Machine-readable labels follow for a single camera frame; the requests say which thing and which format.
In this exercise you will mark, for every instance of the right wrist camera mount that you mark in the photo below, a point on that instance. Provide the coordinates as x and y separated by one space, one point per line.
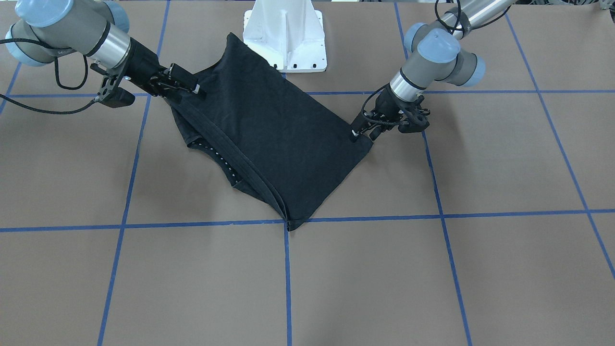
110 93

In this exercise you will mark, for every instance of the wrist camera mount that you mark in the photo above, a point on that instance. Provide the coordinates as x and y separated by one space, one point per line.
110 93
415 117

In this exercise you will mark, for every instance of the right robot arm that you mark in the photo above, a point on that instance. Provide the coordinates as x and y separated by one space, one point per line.
98 30

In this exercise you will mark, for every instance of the black printed t-shirt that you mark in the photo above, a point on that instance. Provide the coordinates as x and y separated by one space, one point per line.
273 141

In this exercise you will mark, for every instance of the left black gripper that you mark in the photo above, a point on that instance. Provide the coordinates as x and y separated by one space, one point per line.
388 106

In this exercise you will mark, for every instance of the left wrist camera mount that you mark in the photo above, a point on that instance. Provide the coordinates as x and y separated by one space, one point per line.
415 117

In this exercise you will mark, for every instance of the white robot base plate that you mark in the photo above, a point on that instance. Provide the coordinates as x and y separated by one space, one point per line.
288 34

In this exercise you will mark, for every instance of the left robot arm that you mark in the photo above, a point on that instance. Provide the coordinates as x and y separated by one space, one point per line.
434 55

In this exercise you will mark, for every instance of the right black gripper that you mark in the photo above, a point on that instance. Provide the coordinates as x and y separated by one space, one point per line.
143 59

